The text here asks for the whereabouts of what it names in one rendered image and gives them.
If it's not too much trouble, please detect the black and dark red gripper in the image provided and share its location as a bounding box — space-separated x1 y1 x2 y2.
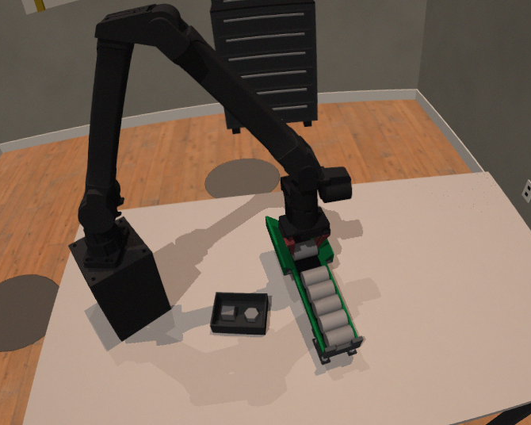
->
278 205 330 255

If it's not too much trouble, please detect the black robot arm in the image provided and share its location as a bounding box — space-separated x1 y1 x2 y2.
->
78 4 352 269

